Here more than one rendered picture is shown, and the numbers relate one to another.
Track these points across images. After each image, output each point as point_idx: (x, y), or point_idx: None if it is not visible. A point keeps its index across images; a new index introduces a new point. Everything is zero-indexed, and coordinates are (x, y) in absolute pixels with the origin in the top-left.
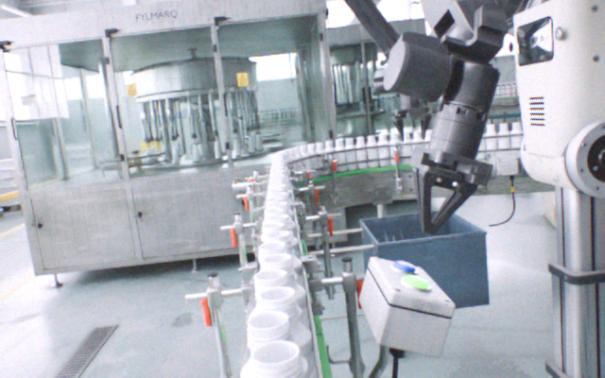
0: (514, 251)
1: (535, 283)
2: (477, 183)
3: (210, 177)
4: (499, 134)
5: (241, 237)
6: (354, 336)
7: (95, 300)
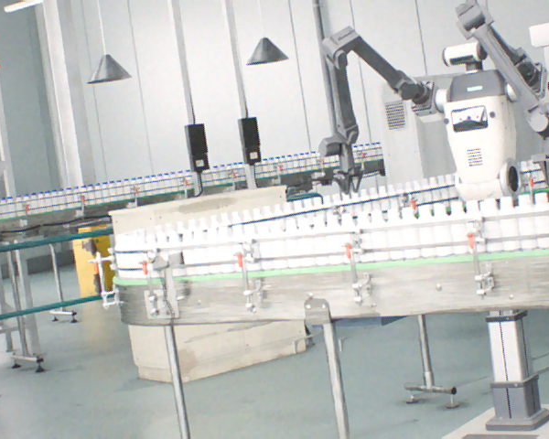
0: (172, 408)
1: (244, 418)
2: None
3: None
4: (266, 217)
5: (353, 251)
6: None
7: None
